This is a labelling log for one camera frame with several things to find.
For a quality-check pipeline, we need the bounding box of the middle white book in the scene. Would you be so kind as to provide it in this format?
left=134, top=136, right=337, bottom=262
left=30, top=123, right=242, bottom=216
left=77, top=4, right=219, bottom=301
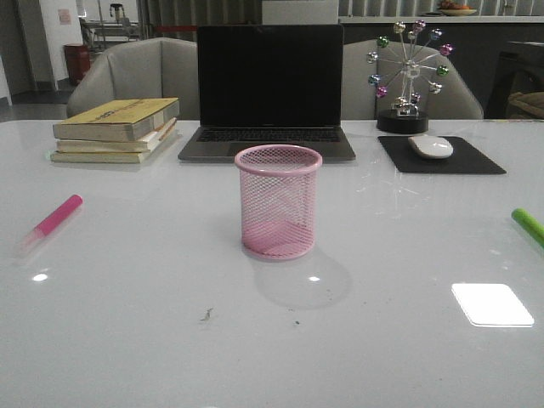
left=56, top=118, right=178, bottom=153

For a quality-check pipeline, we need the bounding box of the left grey armchair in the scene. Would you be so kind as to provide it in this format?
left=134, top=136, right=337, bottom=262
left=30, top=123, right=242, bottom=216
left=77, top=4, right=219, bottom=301
left=66, top=37, right=200, bottom=120

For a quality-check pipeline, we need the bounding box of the grey armchair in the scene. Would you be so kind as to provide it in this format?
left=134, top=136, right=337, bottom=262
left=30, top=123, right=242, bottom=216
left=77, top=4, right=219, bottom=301
left=66, top=37, right=200, bottom=120
left=341, top=39, right=484, bottom=120

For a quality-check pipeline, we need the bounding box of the white computer mouse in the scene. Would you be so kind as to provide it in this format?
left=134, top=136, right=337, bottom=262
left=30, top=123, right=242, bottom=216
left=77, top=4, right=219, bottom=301
left=407, top=134, right=454, bottom=159

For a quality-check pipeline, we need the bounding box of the bottom pale book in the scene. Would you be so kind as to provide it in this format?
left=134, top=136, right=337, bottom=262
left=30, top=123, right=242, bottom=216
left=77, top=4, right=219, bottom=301
left=48, top=132, right=179, bottom=164

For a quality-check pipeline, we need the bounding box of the dark side table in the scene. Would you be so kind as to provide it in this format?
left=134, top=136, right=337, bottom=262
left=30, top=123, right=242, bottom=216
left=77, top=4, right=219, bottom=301
left=484, top=41, right=543, bottom=119

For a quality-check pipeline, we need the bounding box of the pink mesh pen holder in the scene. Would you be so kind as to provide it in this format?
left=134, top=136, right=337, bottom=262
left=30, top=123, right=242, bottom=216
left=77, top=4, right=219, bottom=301
left=235, top=144, right=322, bottom=260

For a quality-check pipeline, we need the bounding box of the ferris wheel desk ornament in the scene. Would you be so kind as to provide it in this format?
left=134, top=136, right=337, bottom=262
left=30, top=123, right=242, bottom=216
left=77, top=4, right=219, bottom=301
left=366, top=20, right=454, bottom=134

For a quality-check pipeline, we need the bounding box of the top yellow book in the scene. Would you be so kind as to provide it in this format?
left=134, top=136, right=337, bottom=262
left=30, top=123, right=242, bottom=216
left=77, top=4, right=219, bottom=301
left=53, top=98, right=180, bottom=141

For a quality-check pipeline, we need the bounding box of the green highlighter pen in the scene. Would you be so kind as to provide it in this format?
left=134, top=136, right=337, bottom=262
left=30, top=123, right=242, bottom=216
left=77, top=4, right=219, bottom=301
left=511, top=208, right=544, bottom=247

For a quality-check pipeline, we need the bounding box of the black mouse pad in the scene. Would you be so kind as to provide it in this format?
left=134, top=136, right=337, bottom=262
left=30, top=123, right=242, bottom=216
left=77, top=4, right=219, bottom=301
left=378, top=136, right=507, bottom=175

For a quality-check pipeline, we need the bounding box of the right grey armchair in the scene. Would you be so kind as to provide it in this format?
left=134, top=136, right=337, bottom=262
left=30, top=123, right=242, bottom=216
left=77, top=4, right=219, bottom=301
left=341, top=39, right=484, bottom=120

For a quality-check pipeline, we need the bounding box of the dark grey open laptop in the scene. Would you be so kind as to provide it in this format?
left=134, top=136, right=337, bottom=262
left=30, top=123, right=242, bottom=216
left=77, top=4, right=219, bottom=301
left=178, top=24, right=355, bottom=162

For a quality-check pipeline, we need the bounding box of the red trash bin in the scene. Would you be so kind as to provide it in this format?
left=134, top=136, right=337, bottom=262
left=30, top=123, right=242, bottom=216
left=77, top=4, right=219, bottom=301
left=64, top=44, right=90, bottom=86

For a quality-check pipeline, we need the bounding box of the pink highlighter pen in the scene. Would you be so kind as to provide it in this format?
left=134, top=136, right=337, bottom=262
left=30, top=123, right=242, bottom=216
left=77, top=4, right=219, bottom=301
left=14, top=195, right=83, bottom=258

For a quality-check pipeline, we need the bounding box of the fruit bowl on counter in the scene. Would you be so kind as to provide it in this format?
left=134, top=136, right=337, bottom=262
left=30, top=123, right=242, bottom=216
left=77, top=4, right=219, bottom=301
left=437, top=1, right=477, bottom=16

